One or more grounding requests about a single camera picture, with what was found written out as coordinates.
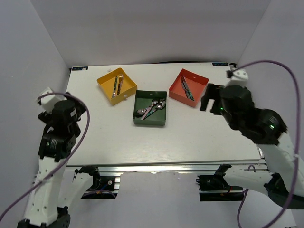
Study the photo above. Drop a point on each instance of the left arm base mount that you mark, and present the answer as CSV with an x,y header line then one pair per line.
x,y
102,186

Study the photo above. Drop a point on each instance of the red plastic bin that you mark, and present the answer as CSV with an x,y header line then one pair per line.
x,y
196,84

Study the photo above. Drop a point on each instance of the green plastic bin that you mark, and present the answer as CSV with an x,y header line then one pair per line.
x,y
143,99

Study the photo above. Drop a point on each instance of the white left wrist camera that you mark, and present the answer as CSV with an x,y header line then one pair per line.
x,y
48,102

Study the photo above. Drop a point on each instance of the yellow plastic bin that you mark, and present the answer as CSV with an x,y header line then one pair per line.
x,y
106,84

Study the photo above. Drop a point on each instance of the left blue corner label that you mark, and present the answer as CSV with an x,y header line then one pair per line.
x,y
81,68

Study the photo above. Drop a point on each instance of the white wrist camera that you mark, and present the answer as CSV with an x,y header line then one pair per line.
x,y
48,102
237,77

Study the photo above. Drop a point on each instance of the blue corner label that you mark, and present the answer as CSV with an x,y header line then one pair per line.
x,y
221,64
81,68

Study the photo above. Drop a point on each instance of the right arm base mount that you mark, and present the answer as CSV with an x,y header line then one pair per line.
x,y
213,188

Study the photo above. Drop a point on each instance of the pink handled knife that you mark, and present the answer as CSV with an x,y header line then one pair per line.
x,y
186,89

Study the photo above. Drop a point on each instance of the green handled spoon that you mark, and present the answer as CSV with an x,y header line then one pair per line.
x,y
158,107

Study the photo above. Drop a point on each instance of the black handled spoon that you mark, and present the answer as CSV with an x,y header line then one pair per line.
x,y
143,111

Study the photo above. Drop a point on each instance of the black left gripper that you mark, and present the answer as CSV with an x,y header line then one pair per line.
x,y
47,117

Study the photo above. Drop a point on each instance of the right blue corner label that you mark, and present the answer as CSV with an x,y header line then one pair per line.
x,y
221,64

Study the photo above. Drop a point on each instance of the aluminium table rail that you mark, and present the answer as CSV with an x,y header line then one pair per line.
x,y
180,167

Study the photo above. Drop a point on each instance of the black handled knife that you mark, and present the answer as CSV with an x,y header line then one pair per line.
x,y
184,84

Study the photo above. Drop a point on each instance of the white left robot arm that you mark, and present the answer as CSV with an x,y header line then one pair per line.
x,y
48,209

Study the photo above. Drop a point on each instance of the pink handled spoon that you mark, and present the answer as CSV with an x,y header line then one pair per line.
x,y
160,100

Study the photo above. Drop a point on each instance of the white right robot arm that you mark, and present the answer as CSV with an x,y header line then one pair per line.
x,y
266,129

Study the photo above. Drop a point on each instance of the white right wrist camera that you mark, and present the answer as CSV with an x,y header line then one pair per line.
x,y
237,77

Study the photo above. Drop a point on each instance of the pink handled fork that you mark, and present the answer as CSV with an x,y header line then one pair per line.
x,y
117,85

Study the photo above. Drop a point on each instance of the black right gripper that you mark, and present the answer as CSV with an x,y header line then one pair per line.
x,y
212,93

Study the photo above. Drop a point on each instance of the green handled fork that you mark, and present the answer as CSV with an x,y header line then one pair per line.
x,y
115,85

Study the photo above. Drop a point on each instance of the green handled knife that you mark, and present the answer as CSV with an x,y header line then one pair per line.
x,y
189,94

